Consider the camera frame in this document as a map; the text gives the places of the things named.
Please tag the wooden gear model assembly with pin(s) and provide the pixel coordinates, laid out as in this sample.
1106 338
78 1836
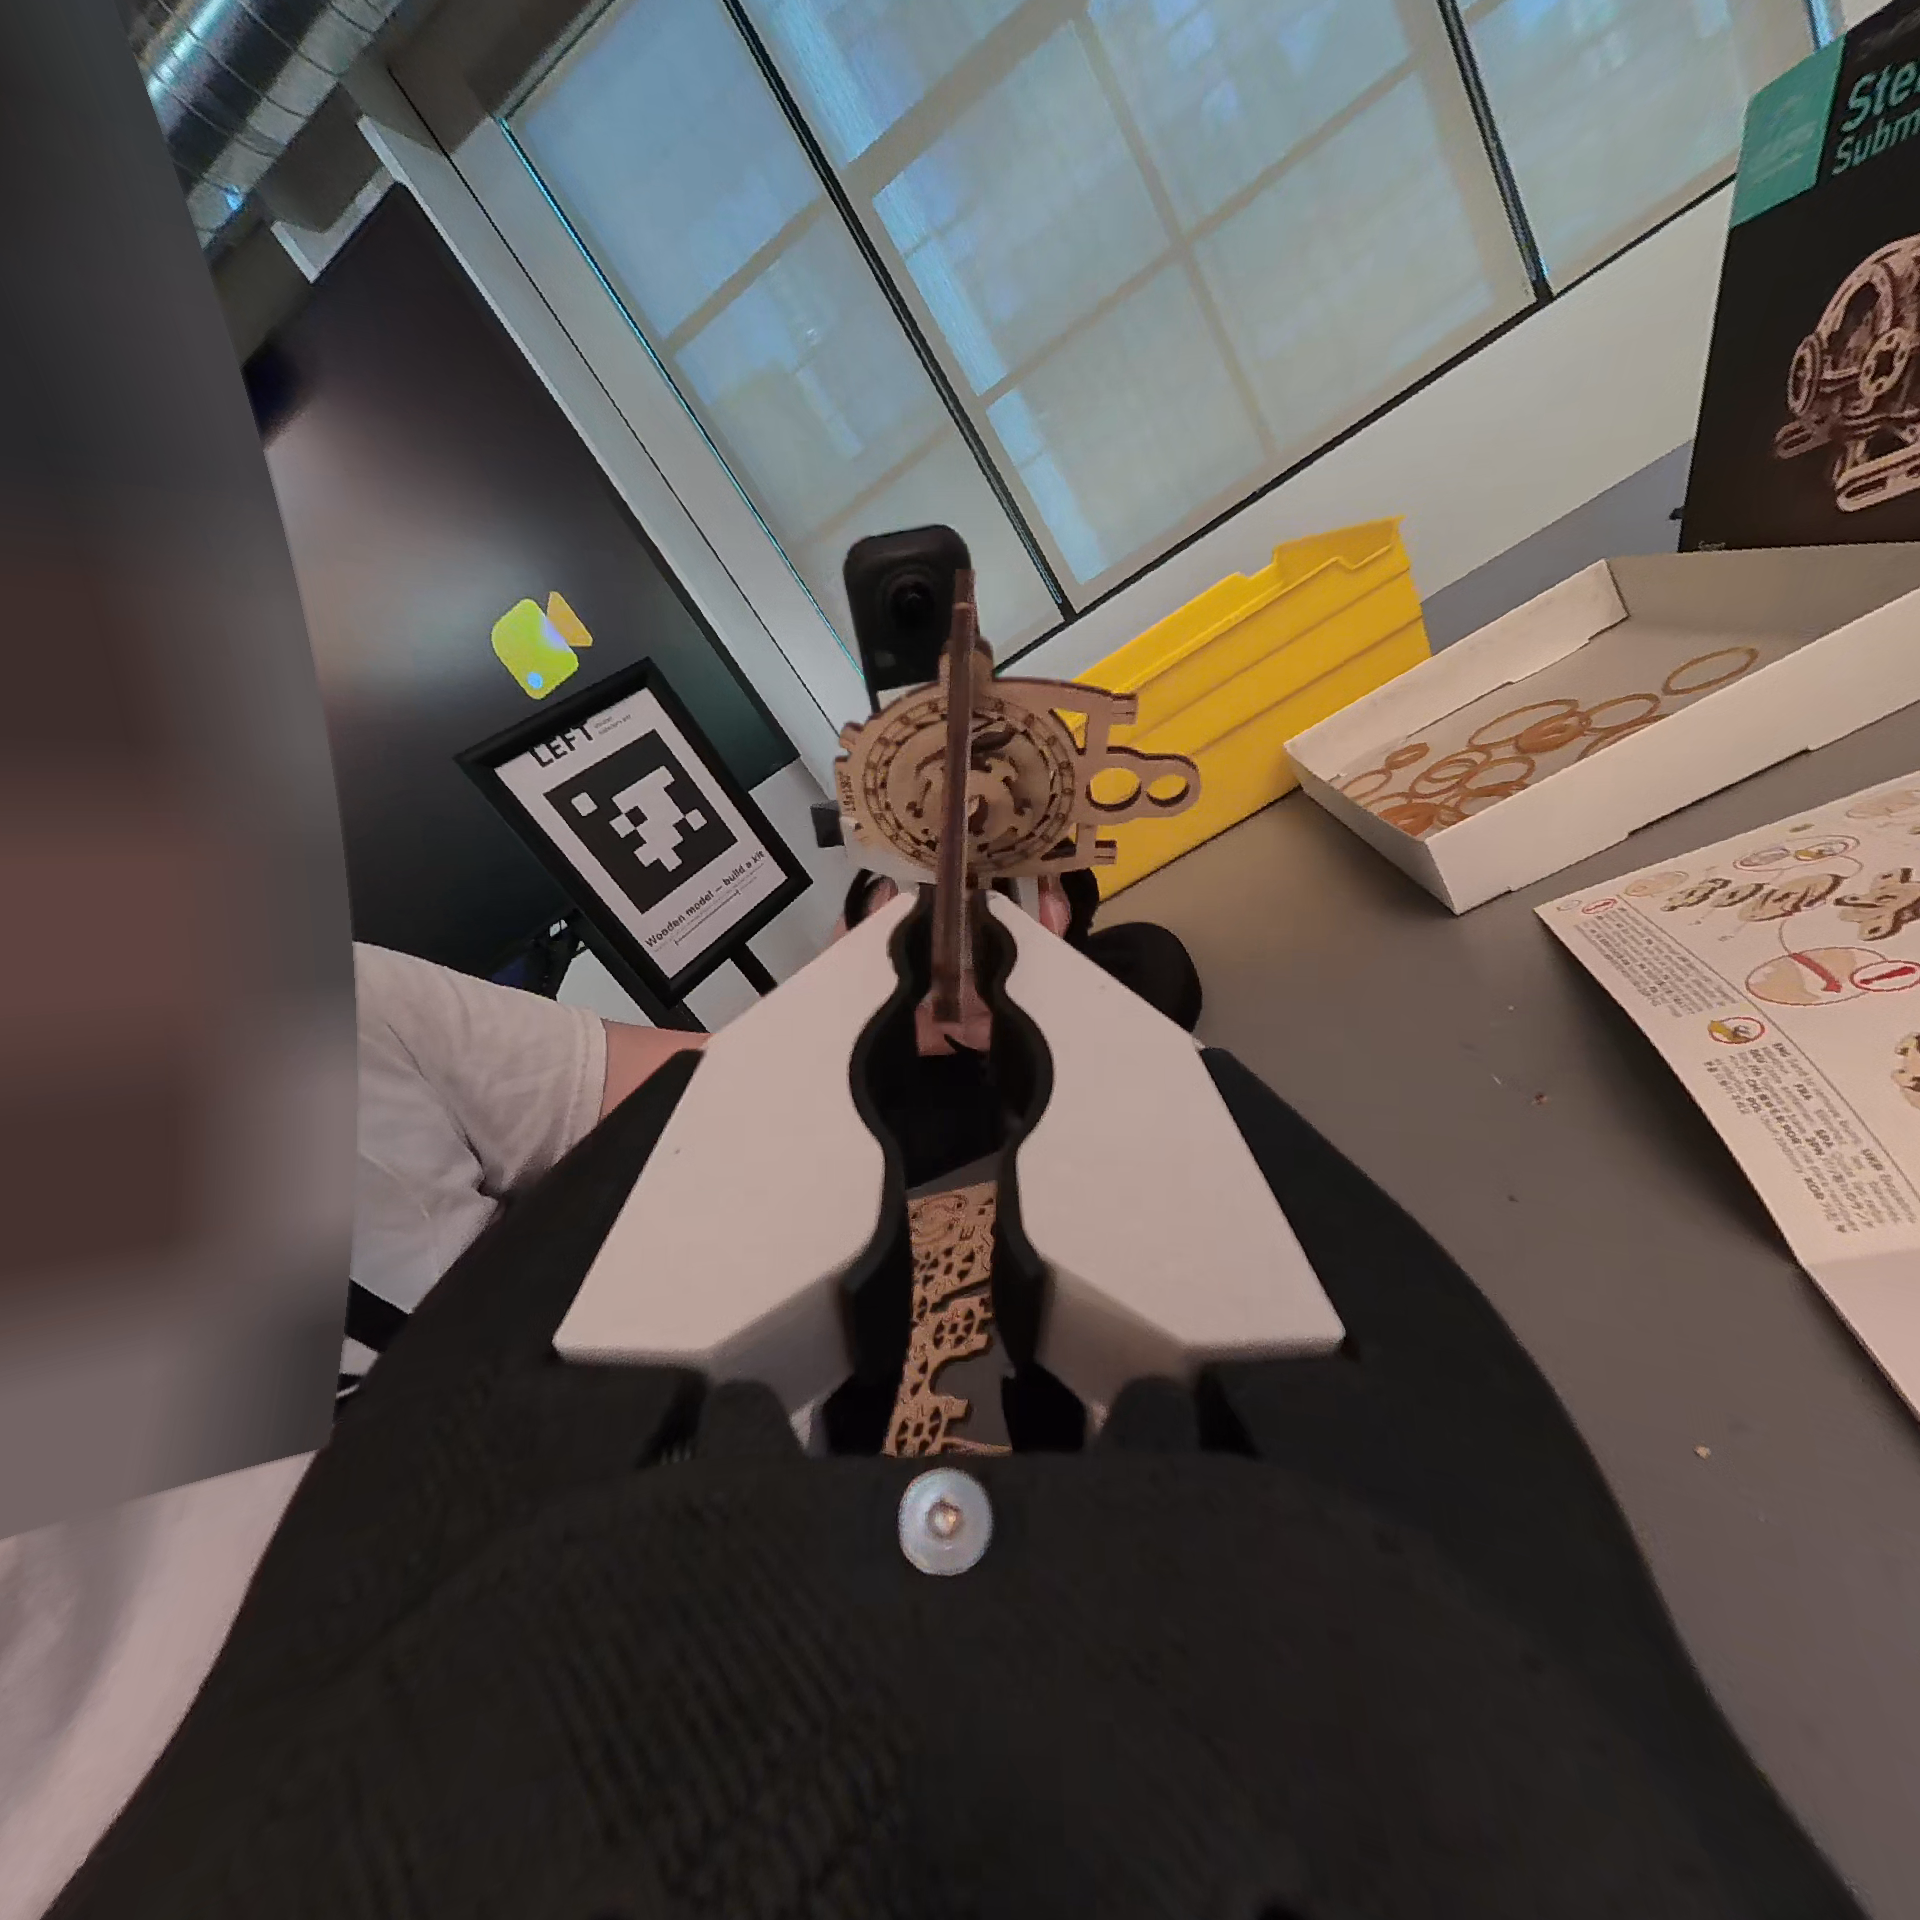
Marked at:
1035 781

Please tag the person's left forearm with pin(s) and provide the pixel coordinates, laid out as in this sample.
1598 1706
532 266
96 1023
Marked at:
652 1068

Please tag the person's left hand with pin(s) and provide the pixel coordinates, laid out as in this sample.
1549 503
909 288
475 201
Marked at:
1059 907

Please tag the black framed marker sign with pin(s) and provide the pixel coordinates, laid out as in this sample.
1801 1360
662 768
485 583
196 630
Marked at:
662 840

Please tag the black model kit box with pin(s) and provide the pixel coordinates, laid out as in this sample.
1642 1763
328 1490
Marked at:
1801 328

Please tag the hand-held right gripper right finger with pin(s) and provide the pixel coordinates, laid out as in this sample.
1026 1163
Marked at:
1184 1200

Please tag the yellow camera icon sticker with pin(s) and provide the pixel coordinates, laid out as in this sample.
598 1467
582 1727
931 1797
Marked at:
538 650

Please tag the yellow plastic bin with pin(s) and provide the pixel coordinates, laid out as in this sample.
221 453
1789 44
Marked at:
1244 674

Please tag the paper instruction booklet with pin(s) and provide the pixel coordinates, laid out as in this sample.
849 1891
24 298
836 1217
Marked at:
1784 1048

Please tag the white cardboard tray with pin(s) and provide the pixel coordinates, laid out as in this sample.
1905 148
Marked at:
1529 840

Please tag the pile of wooden rings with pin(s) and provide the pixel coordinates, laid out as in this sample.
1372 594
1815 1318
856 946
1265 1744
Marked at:
1515 743

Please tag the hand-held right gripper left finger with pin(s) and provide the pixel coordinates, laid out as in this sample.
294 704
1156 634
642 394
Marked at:
721 1183

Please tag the silver ventilation duct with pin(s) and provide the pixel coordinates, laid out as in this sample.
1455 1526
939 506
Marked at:
256 90

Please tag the wooden model plate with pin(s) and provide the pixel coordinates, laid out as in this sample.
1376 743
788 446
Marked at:
959 930

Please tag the large grid window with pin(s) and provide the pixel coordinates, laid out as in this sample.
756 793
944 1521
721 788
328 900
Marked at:
1201 223

